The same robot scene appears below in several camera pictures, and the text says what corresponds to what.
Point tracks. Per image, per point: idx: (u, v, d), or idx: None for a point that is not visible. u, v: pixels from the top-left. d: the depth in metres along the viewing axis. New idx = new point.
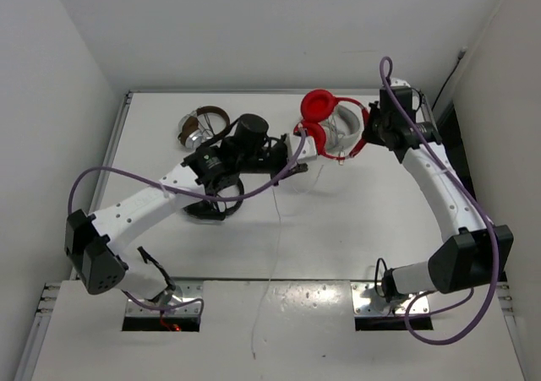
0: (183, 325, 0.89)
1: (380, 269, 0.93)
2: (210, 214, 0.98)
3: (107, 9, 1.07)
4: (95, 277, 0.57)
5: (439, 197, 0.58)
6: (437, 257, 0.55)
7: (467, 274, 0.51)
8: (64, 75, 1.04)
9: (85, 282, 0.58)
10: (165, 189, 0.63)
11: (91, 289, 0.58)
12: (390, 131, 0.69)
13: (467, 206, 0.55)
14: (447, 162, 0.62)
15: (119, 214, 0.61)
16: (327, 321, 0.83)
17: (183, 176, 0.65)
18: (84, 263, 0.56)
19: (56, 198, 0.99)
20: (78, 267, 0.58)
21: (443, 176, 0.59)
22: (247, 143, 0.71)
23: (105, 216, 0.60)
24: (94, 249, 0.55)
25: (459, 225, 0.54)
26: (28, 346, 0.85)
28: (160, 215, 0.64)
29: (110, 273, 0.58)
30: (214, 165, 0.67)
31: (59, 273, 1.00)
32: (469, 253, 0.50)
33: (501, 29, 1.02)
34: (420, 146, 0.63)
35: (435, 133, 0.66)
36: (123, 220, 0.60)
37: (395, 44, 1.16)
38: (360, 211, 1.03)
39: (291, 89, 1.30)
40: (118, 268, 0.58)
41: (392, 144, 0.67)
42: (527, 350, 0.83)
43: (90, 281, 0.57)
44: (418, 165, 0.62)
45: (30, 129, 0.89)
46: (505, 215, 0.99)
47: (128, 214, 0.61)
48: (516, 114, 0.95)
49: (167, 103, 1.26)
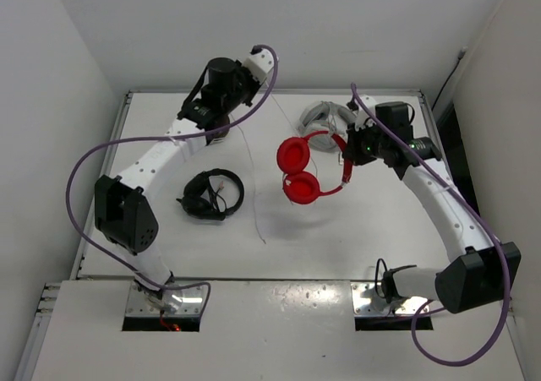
0: (183, 325, 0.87)
1: (380, 269, 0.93)
2: (210, 214, 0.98)
3: (107, 9, 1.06)
4: (139, 230, 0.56)
5: (444, 215, 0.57)
6: (444, 277, 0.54)
7: (477, 294, 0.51)
8: (64, 76, 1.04)
9: (127, 241, 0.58)
10: (174, 139, 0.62)
11: (134, 246, 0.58)
12: (388, 148, 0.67)
13: (472, 225, 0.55)
14: (449, 178, 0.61)
15: (142, 169, 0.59)
16: (327, 321, 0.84)
17: (185, 125, 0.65)
18: (125, 221, 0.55)
19: (57, 198, 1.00)
20: (114, 231, 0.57)
21: (445, 193, 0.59)
22: (226, 84, 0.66)
23: (128, 173, 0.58)
24: (132, 198, 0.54)
25: (465, 245, 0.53)
26: (28, 346, 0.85)
28: (175, 165, 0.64)
29: (147, 225, 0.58)
30: (205, 115, 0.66)
31: (59, 274, 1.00)
32: (478, 274, 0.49)
33: (501, 30, 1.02)
34: (420, 165, 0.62)
35: (434, 149, 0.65)
36: (148, 173, 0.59)
37: (395, 43, 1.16)
38: (362, 214, 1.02)
39: (291, 89, 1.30)
40: (153, 220, 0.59)
41: (392, 161, 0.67)
42: (527, 350, 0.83)
43: (134, 236, 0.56)
44: (420, 182, 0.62)
45: (30, 129, 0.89)
46: (506, 215, 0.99)
47: (150, 166, 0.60)
48: (516, 115, 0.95)
49: (167, 103, 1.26)
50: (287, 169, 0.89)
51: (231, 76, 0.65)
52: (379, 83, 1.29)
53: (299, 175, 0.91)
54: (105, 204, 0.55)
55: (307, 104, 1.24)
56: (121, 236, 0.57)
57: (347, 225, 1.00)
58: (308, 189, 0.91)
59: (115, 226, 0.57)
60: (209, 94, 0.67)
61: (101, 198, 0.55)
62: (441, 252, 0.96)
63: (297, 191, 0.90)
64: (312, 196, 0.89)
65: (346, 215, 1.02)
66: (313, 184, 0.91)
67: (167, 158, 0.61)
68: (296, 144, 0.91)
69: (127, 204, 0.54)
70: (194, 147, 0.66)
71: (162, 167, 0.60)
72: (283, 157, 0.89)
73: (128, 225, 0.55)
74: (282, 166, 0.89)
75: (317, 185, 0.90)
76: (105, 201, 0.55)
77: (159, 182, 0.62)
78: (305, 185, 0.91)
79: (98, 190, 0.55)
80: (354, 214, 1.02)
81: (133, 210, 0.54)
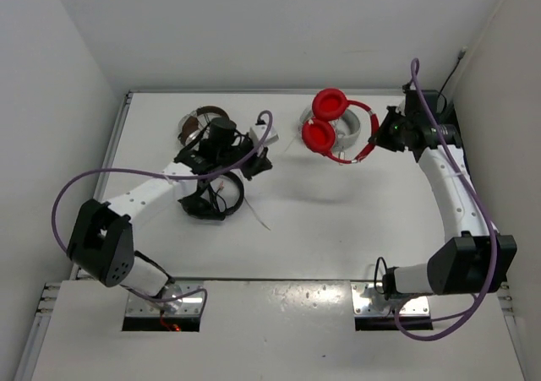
0: (183, 325, 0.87)
1: (380, 268, 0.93)
2: (210, 214, 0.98)
3: (108, 10, 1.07)
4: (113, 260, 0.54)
5: (449, 198, 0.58)
6: (437, 259, 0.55)
7: (464, 280, 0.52)
8: (64, 76, 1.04)
9: (97, 274, 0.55)
10: (170, 178, 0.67)
11: (106, 280, 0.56)
12: (412, 130, 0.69)
13: (473, 211, 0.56)
14: (462, 166, 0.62)
15: (132, 198, 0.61)
16: (327, 321, 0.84)
17: (181, 169, 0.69)
18: (103, 249, 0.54)
19: (57, 198, 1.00)
20: (85, 261, 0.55)
21: (456, 179, 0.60)
22: (221, 138, 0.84)
23: (118, 201, 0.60)
24: (118, 226, 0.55)
25: (462, 229, 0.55)
26: (28, 346, 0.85)
28: (164, 203, 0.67)
29: (122, 260, 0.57)
30: (201, 162, 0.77)
31: (60, 274, 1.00)
32: (469, 258, 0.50)
33: (502, 29, 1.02)
34: (438, 148, 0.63)
35: (456, 136, 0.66)
36: (138, 204, 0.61)
37: (395, 43, 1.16)
38: (368, 209, 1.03)
39: (291, 89, 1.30)
40: (130, 255, 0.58)
41: (412, 144, 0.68)
42: (526, 350, 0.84)
43: (109, 267, 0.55)
44: (433, 164, 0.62)
45: (30, 129, 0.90)
46: (505, 214, 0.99)
47: (141, 198, 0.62)
48: (516, 114, 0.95)
49: (166, 103, 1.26)
50: (318, 109, 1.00)
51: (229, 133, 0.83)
52: (378, 82, 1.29)
53: (323, 124, 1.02)
54: (87, 226, 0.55)
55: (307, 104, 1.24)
56: (92, 267, 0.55)
57: (352, 220, 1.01)
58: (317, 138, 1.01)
59: (89, 256, 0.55)
60: (209, 146, 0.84)
61: (85, 221, 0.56)
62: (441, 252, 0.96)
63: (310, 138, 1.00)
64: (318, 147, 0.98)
65: (350, 206, 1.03)
66: (328, 137, 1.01)
67: (159, 193, 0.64)
68: (336, 95, 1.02)
69: (110, 229, 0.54)
70: (186, 189, 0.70)
71: (152, 201, 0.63)
72: (319, 100, 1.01)
73: (106, 251, 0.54)
74: (316, 106, 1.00)
75: (332, 138, 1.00)
76: (88, 223, 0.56)
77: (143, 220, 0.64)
78: (322, 135, 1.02)
79: (84, 210, 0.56)
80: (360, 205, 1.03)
81: (117, 235, 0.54)
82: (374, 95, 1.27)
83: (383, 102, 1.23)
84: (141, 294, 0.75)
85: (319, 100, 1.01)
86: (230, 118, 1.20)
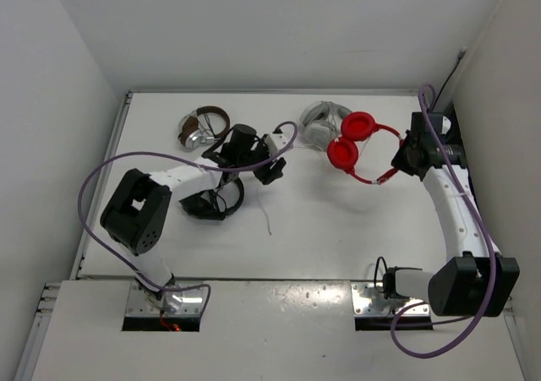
0: (183, 326, 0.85)
1: (380, 267, 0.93)
2: (210, 214, 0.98)
3: (107, 9, 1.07)
4: (146, 228, 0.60)
5: (450, 218, 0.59)
6: (439, 279, 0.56)
7: (464, 301, 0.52)
8: (64, 77, 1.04)
9: (128, 240, 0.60)
10: (201, 167, 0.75)
11: (137, 247, 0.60)
12: (418, 149, 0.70)
13: (476, 232, 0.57)
14: (467, 186, 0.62)
15: (169, 176, 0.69)
16: (327, 321, 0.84)
17: (206, 163, 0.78)
18: (139, 215, 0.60)
19: (57, 198, 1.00)
20: (117, 227, 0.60)
21: (459, 198, 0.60)
22: (241, 144, 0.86)
23: (158, 175, 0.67)
24: (157, 195, 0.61)
25: (464, 249, 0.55)
26: (28, 347, 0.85)
28: (189, 188, 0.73)
29: (153, 230, 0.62)
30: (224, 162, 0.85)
31: (60, 274, 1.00)
32: (470, 278, 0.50)
33: (502, 30, 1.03)
34: (443, 167, 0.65)
35: (461, 157, 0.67)
36: (174, 181, 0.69)
37: (395, 43, 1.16)
38: (369, 214, 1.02)
39: (289, 89, 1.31)
40: (161, 225, 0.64)
41: (418, 161, 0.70)
42: (526, 349, 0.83)
43: (143, 232, 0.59)
44: (437, 182, 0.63)
45: (30, 129, 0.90)
46: (505, 215, 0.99)
47: (177, 177, 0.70)
48: (516, 115, 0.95)
49: (166, 103, 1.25)
50: (345, 129, 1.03)
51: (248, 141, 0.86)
52: (378, 82, 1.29)
53: (348, 142, 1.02)
54: (126, 193, 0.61)
55: (306, 104, 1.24)
56: (125, 234, 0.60)
57: (353, 220, 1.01)
58: (345, 154, 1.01)
59: (122, 219, 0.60)
60: (231, 149, 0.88)
61: (125, 188, 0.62)
62: (441, 253, 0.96)
63: (338, 155, 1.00)
64: (346, 163, 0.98)
65: (352, 207, 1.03)
66: (352, 153, 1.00)
67: (192, 177, 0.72)
68: (364, 118, 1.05)
69: (150, 198, 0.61)
70: (205, 182, 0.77)
71: (186, 182, 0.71)
72: (348, 122, 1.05)
73: (142, 218, 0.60)
74: (343, 127, 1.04)
75: (357, 156, 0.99)
76: (128, 189, 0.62)
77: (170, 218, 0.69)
78: (346, 152, 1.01)
79: (128, 177, 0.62)
80: (361, 209, 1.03)
81: (158, 201, 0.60)
82: (375, 95, 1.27)
83: (383, 103, 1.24)
84: (150, 280, 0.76)
85: (347, 123, 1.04)
86: (230, 118, 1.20)
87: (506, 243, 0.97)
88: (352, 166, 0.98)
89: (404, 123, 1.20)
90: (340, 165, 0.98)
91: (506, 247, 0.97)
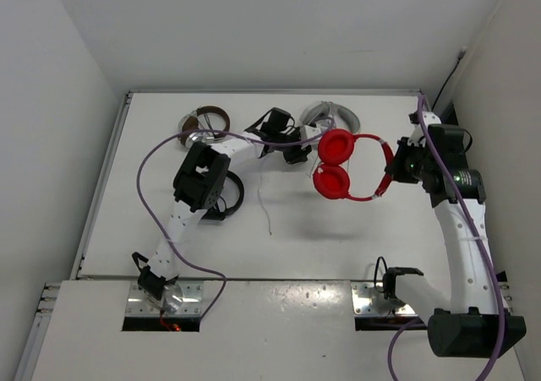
0: (183, 325, 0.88)
1: (380, 267, 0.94)
2: (210, 214, 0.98)
3: (108, 11, 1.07)
4: (211, 189, 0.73)
5: (461, 265, 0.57)
6: (439, 319, 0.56)
7: (462, 351, 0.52)
8: (64, 78, 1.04)
9: (196, 197, 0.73)
10: (248, 140, 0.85)
11: (203, 204, 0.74)
12: (430, 171, 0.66)
13: (485, 285, 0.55)
14: (482, 227, 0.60)
15: (225, 146, 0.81)
16: (327, 321, 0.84)
17: (254, 137, 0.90)
18: (204, 179, 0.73)
19: (57, 198, 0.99)
20: (188, 187, 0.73)
21: (472, 243, 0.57)
22: (276, 123, 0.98)
23: (216, 145, 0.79)
24: (218, 163, 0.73)
25: (469, 304, 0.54)
26: (28, 347, 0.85)
28: (240, 157, 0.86)
29: (215, 189, 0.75)
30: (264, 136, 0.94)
31: (59, 274, 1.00)
32: (472, 335, 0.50)
33: (502, 31, 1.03)
34: (457, 202, 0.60)
35: (480, 188, 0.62)
36: (228, 150, 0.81)
37: (395, 43, 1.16)
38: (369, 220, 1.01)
39: (289, 90, 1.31)
40: (221, 187, 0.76)
41: (430, 187, 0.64)
42: (527, 350, 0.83)
43: (209, 192, 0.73)
44: (450, 221, 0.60)
45: (30, 130, 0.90)
46: (504, 215, 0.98)
47: (232, 148, 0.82)
48: (516, 115, 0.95)
49: (166, 103, 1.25)
50: (325, 157, 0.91)
51: (284, 120, 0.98)
52: (378, 81, 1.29)
53: (334, 168, 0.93)
54: (194, 160, 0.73)
55: (306, 104, 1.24)
56: (194, 193, 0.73)
57: (353, 219, 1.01)
58: (337, 183, 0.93)
59: (192, 182, 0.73)
60: (267, 128, 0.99)
61: (193, 156, 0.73)
62: (441, 252, 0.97)
63: (327, 184, 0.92)
64: (339, 193, 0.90)
65: (353, 206, 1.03)
66: (343, 182, 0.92)
67: (242, 148, 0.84)
68: (341, 136, 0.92)
69: (213, 166, 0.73)
70: (254, 151, 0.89)
71: (237, 152, 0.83)
72: (325, 144, 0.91)
73: (208, 182, 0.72)
74: (322, 153, 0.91)
75: (347, 182, 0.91)
76: (196, 157, 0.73)
77: (186, 207, 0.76)
78: (336, 180, 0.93)
79: (195, 149, 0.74)
80: (362, 206, 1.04)
81: (219, 168, 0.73)
82: (375, 95, 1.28)
83: (382, 103, 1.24)
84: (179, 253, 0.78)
85: (324, 146, 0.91)
86: (230, 118, 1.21)
87: (505, 244, 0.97)
88: (346, 195, 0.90)
89: (404, 123, 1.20)
90: (334, 198, 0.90)
91: (506, 247, 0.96)
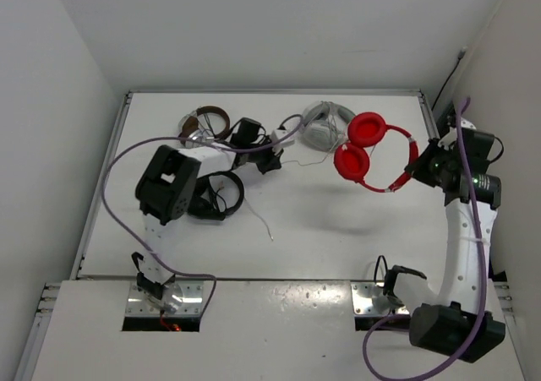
0: (183, 326, 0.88)
1: (380, 266, 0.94)
2: (210, 214, 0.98)
3: (108, 11, 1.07)
4: (179, 197, 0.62)
5: (455, 263, 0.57)
6: (423, 311, 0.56)
7: (436, 344, 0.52)
8: (64, 78, 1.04)
9: (161, 207, 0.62)
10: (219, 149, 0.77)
11: (170, 214, 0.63)
12: (450, 170, 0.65)
13: (474, 285, 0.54)
14: (488, 231, 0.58)
15: (195, 151, 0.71)
16: (328, 321, 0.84)
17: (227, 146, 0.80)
18: (172, 186, 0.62)
19: (57, 198, 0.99)
20: (150, 196, 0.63)
21: (472, 244, 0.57)
22: (246, 135, 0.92)
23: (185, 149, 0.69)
24: (187, 167, 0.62)
25: (453, 299, 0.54)
26: (28, 347, 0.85)
28: (210, 166, 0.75)
29: (185, 197, 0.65)
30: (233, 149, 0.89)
31: (59, 274, 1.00)
32: (447, 328, 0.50)
33: (502, 31, 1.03)
34: (468, 203, 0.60)
35: (497, 196, 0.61)
36: (199, 156, 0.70)
37: (395, 43, 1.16)
38: (368, 220, 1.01)
39: (289, 90, 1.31)
40: (191, 193, 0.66)
41: (446, 183, 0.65)
42: (526, 350, 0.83)
43: (176, 200, 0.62)
44: (456, 219, 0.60)
45: (30, 130, 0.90)
46: (504, 214, 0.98)
47: (202, 154, 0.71)
48: (516, 115, 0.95)
49: (166, 103, 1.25)
50: (353, 134, 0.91)
51: (254, 132, 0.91)
52: (378, 81, 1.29)
53: (357, 149, 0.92)
54: (160, 165, 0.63)
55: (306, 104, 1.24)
56: (158, 202, 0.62)
57: (353, 220, 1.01)
58: (355, 164, 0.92)
59: (155, 189, 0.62)
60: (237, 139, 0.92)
61: (157, 160, 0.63)
62: (441, 252, 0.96)
63: (347, 164, 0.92)
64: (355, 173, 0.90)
65: (353, 206, 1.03)
66: (363, 165, 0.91)
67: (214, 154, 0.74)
68: (375, 120, 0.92)
69: (181, 170, 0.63)
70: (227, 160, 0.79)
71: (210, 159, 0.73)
72: (357, 123, 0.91)
73: (175, 188, 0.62)
74: (352, 130, 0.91)
75: (366, 168, 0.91)
76: (162, 160, 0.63)
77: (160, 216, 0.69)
78: (356, 161, 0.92)
79: (161, 151, 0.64)
80: (363, 206, 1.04)
81: (188, 173, 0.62)
82: (375, 95, 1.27)
83: (382, 103, 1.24)
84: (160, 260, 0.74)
85: (355, 125, 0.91)
86: (230, 118, 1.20)
87: (505, 244, 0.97)
88: (360, 179, 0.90)
89: (404, 123, 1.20)
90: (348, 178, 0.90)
91: (506, 247, 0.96)
